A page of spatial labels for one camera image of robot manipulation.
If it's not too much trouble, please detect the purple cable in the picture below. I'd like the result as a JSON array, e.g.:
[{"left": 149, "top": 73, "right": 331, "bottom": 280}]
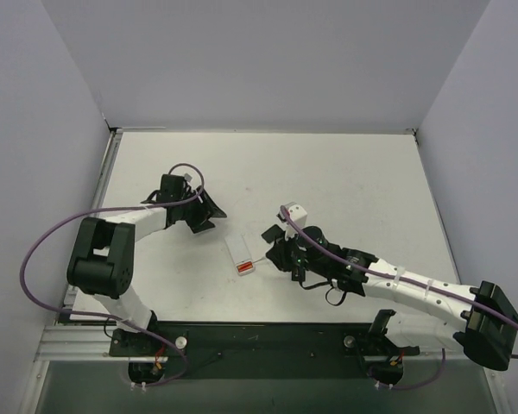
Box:
[
  {"left": 278, "top": 205, "right": 518, "bottom": 360},
  {"left": 19, "top": 162, "right": 206, "bottom": 329}
]

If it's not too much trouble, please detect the upper red battery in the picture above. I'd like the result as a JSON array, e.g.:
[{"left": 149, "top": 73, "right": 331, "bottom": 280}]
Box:
[{"left": 237, "top": 262, "right": 253, "bottom": 273}]

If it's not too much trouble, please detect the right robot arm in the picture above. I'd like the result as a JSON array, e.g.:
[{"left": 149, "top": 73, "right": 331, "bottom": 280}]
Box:
[{"left": 262, "top": 225, "right": 518, "bottom": 371}]

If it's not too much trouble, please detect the black battery cover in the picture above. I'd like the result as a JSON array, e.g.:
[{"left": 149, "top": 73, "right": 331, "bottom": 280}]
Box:
[{"left": 261, "top": 224, "right": 285, "bottom": 244}]

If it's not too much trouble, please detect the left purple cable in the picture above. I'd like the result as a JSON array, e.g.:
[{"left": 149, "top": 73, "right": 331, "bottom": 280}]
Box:
[{"left": 19, "top": 162, "right": 206, "bottom": 329}]

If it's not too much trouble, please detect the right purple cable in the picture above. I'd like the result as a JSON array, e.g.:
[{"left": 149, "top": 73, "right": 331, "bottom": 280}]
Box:
[{"left": 278, "top": 205, "right": 518, "bottom": 360}]

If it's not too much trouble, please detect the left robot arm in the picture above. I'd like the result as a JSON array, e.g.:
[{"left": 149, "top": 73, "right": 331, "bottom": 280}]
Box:
[{"left": 66, "top": 174, "right": 227, "bottom": 355}]

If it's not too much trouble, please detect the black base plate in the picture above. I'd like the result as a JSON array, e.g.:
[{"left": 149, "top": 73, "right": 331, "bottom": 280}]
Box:
[{"left": 109, "top": 322, "right": 420, "bottom": 380}]

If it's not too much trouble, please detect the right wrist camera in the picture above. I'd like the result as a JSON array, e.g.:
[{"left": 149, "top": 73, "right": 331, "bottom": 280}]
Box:
[{"left": 278, "top": 202, "right": 307, "bottom": 240}]

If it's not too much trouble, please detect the aluminium frame rail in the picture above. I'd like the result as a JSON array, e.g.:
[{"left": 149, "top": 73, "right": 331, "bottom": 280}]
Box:
[{"left": 36, "top": 323, "right": 420, "bottom": 361}]

